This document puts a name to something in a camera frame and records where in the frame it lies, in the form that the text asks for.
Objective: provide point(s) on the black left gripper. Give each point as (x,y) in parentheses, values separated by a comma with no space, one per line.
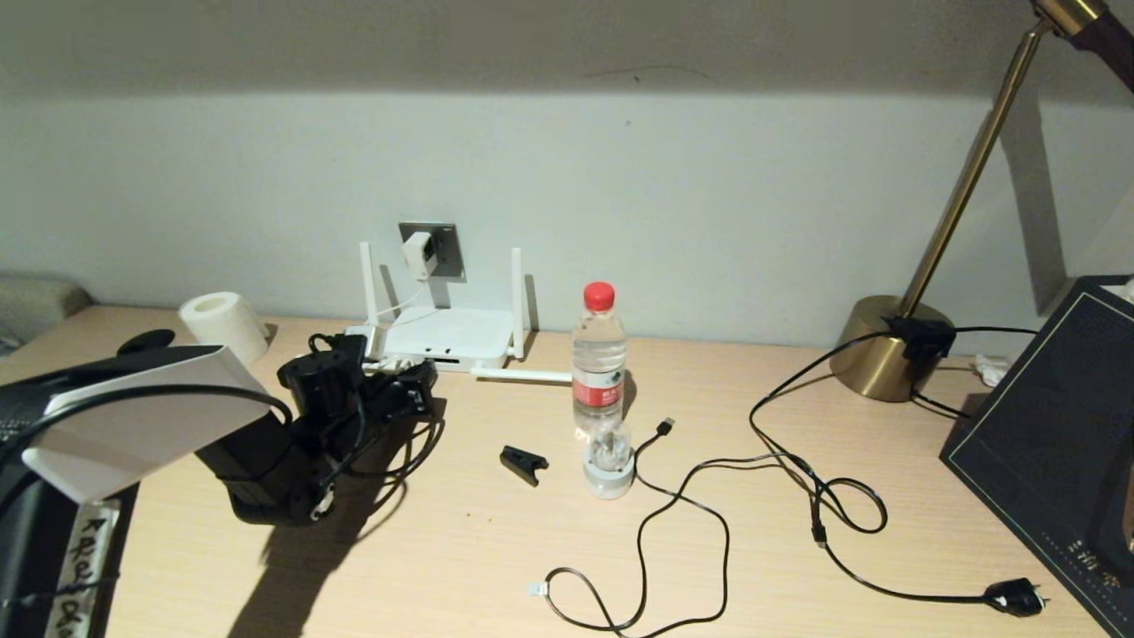
(332,390)

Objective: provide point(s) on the white power adapter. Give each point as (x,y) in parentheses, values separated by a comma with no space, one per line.
(415,252)

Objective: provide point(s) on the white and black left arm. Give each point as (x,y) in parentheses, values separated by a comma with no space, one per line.
(151,425)

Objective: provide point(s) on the white router with antennas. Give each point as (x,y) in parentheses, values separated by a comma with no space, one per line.
(452,339)

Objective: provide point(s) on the small black clip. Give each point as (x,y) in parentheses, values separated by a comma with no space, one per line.
(522,463)

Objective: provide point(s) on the red-capped clear water bottle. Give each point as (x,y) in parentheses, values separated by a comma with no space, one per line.
(599,354)

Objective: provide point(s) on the white toilet paper roll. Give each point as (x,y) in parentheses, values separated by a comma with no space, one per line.
(221,326)

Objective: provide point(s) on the glass bulb on white base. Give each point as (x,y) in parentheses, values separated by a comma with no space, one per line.
(609,482)

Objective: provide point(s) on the small black oval object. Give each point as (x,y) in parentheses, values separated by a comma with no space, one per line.
(146,341)

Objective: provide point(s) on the grey padded object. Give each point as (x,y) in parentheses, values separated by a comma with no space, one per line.
(35,306)

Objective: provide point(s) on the gold desk lamp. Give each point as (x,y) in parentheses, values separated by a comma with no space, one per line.
(875,351)

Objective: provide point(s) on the crumpled white tissue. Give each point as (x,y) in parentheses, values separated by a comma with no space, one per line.
(992,369)

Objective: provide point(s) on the dark box with gold trim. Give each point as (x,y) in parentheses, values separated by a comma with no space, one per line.
(1045,443)

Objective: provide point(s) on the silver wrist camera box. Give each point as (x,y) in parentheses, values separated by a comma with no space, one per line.
(365,341)

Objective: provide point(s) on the grey wall socket plate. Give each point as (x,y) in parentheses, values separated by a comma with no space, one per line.
(447,257)

